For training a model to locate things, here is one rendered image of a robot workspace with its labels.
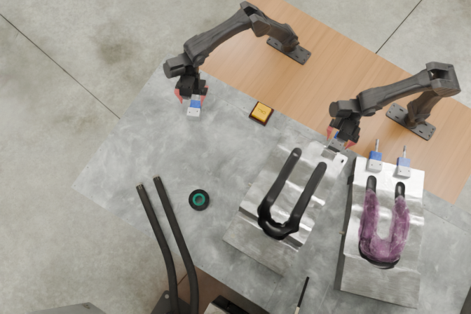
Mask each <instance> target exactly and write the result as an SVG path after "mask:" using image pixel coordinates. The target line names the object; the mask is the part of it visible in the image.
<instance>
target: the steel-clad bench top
mask: <svg viewBox="0 0 471 314"><path fill-rule="evenodd" d="M172 57H175V56H174V55H172V54H170V53H168V54H167V55H166V56H165V58H164V59H163V61H162V62H161V63H160V64H159V66H158V68H157V69H156V70H155V72H154V73H153V74H152V76H151V77H150V79H149V80H148V81H147V82H146V84H145V85H144V87H143V88H142V89H141V91H140V92H139V94H138V95H137V96H136V98H135V99H134V100H133V102H132V103H131V105H130V106H129V107H128V109H127V110H126V111H125V113H124V114H123V115H122V117H121V118H120V120H119V121H118V123H117V124H116V125H115V127H114V128H113V130H112V131H111V132H110V133H109V135H108V136H107V138H106V139H105V140H104V142H103V143H102V145H101V146H100V147H99V149H98V150H97V151H96V153H95V154H94V156H93V157H92V158H91V159H90V161H89V162H88V164H87V165H86V166H85V168H84V169H83V171H82V172H81V174H80V175H79V176H78V177H77V179H76V181H75V182H74V183H73V184H72V186H71V187H72V188H73V189H75V190H76V191H78V192H79V193H81V194H83V195H84V196H86V197H87V198H89V199H91V200H92V201H94V202H95V203H97V204H98V205H100V206H102V207H103V208H104V209H106V210H108V211H110V212H111V213H113V214H114V215H116V216H117V217H119V218H121V219H122V220H123V221H125V222H127V223H129V224H130V225H131V226H134V227H135V228H136V229H138V230H139V231H141V232H142V233H144V234H146V235H148V236H149V237H150V238H152V239H154V240H155V241H157V239H156V237H155V234H154V232H153V229H152V227H151V224H150V222H149V219H148V217H147V215H146V212H145V209H144V207H143V204H142V202H141V200H140V197H139V194H138V192H137V189H136V187H135V185H136V183H138V182H142V183H143V186H144V188H145V191H146V194H147V195H148V197H149V200H150V203H151V206H152V208H153V210H154V212H155V215H156V217H157V220H158V223H159V224H160V226H161V229H162V232H163V234H164V236H165V239H166V241H167V244H168V246H169V248H170V250H171V251H173V252H174V253H176V254H178V255H179V256H181V254H180V252H179V248H178V246H177V243H176V240H175V237H174V235H173V233H172V229H171V228H170V224H169V222H168V218H167V217H166V214H165V211H164V209H163V206H162V203H161V200H160V198H159V195H158V192H157V190H156V187H155V184H154V182H153V179H152V177H153V176H154V175H159V176H160V178H161V181H162V183H163V186H164V188H165V192H166V194H167V196H168V199H169V201H170V204H171V206H172V210H173V212H174V214H175V217H176V219H177V223H178V224H179V227H180V230H181V232H182V235H183V237H184V241H185V243H186V246H187V248H188V251H189V254H190V255H191V259H192V261H193V265H195V266H197V267H198V268H200V269H201V270H203V271H205V272H206V273H208V274H209V275H211V276H212V277H214V278H216V279H217V280H218V281H220V282H222V283H224V284H225V285H226V286H228V287H230V288H231V289H233V290H235V291H236V292H237V293H239V294H241V295H243V296H244V297H245V298H247V299H249V300H250V301H252V302H253V303H255V304H256V305H258V306H260V307H262V308H263V309H264V310H266V311H268V312H269V313H271V314H295V311H296V307H297V305H298V302H299V299H300V296H301V293H302V290H303V286H304V284H305V281H306V278H307V276H308V277H309V280H308V284H307V287H306V291H305V293H304V296H303V299H302V302H301V305H300V308H299V312H298V314H460V312H461V309H462V307H463V304H464V302H465V299H466V296H467V293H468V292H469V289H470V286H471V214H470V213H469V212H466V211H465V210H462V209H460V208H459V207H457V206H455V205H453V204H451V203H449V202H448V201H446V200H444V199H442V198H440V197H438V196H436V195H435V194H433V193H430V192H429V191H427V190H425V189H423V194H422V206H423V216H424V228H423V237H422V241H421V246H420V250H419V255H418V265H417V272H419V273H420V274H421V283H420V291H419V299H418V309H414V308H407V307H403V306H398V305H395V304H391V303H386V302H383V301H378V300H375V299H370V298H367V297H363V296H358V295H355V294H350V293H347V292H342V291H339V290H335V289H334V282H335V277H336V268H337V264H338V258H339V250H340V245H341V236H342V235H341V234H339V231H343V223H344V218H345V213H346V204H347V199H348V191H349V186H350V184H348V185H347V183H348V178H349V177H350V176H351V172H352V167H353V160H354V159H355V158H356V157H361V158H365V157H364V156H361V155H359V154H358V153H355V152H354V151H352V150H350V149H346V150H345V147H344V146H343V147H342V149H341V151H340V152H339V153H340V154H342V155H344V156H346V157H347V158H348V159H347V161H346V163H345V165H344V167H343V169H342V171H341V172H340V174H339V176H338V178H337V180H336V182H335V183H334V185H333V187H332V189H331V191H330V193H329V195H328V196H327V199H326V201H325V203H324V205H323V206H322V209H321V210H320V213H319V215H318V217H317V219H316V221H315V224H314V226H313V228H312V230H311V232H310V234H309V236H308V238H307V239H306V241H305V243H304V244H303V245H302V246H301V247H300V249H299V251H298V252H297V254H296V256H295V258H294V260H293V262H292V264H291V266H290V267H289V270H288V272H287V274H286V276H285V277H284V278H283V277H282V276H280V275H278V274H277V273H275V272H273V271H272V270H270V269H269V268H266V267H265V266H263V265H262V264H260V263H259V262H257V261H255V260H253V259H252V258H250V257H249V256H247V255H246V254H244V253H242V252H241V251H239V250H237V249H236V248H234V247H232V246H231V245H229V244H228V243H225V242H224V241H223V240H222V238H223V236H224V234H225V232H226V231H227V229H228V227H229V226H230V224H231V222H232V221H233V219H234V217H235V216H236V214H237V212H238V210H239V206H240V204H241V202H242V201H243V198H244V197H245V195H246V193H247V192H248V191H249V189H250V186H248V184H249V183H251V184H253V183H254V181H255V179H256V178H257V177H258V175H259V173H260V172H261V170H262V168H263V167H264V165H265V164H266V161H267V160H268V158H269V156H270V155H271V153H272V152H273V150H274V148H275V146H276V144H277V143H278V141H279V139H280V138H281V136H282V134H283V132H284V131H285V129H286V127H287V126H290V127H292V128H294V129H295V130H298V131H299V132H301V134H302V135H304V136H306V137H308V138H309V139H314V140H316V141H318V142H319V143H321V144H324V145H325V146H326V147H328V145H329V143H330V141H331V139H330V138H329V139H328V140H327V137H325V136H324V135H322V134H320V133H318V132H316V131H314V130H312V129H311V128H309V127H307V126H305V125H303V124H301V123H300V122H298V121H295V120H294V119H292V118H290V117H289V116H286V115H284V114H282V113H280V112H279V111H277V110H275V109H274V112H273V115H272V116H271V118H270V119H269V121H268V123H267V124H266V126H265V127H264V126H263V125H261V124H259V123H257V122H255V121H253V120H252V119H250V118H248V116H249V114H250V113H251V111H252V110H253V108H254V106H255V104H256V103H257V102H258V100H256V99H254V98H253V97H250V96H249V95H247V94H245V93H243V92H241V91H239V90H238V89H236V88H234V87H232V86H230V85H228V84H227V83H224V82H223V81H220V80H219V79H217V78H215V77H213V76H211V75H209V74H207V73H206V72H204V71H202V70H200V69H199V73H200V79H203V80H206V86H209V88H208V92H207V94H206V97H205V99H204V100H203V105H202V107H201V109H200V111H201V117H200V121H191V120H188V118H187V111H188V107H190V103H191V100H196V95H194V94H192V96H191V99H189V100H184V99H183V102H182V104H181V102H180V101H179V99H178V98H177V96H176V95H175V94H174V90H175V86H176V84H177V82H178V80H179V77H180V76H181V75H180V76H176V77H173V78H167V77H166V75H165V73H164V71H163V63H165V61H166V60H167V59H170V58H172ZM196 189H202V190H204V191H206V192H207V194H208V196H209V197H210V204H209V206H208V207H207V209H205V210H203V211H195V210H194V209H193V208H192V207H191V206H190V205H189V195H190V194H191V192H192V191H194V190H196Z"/></svg>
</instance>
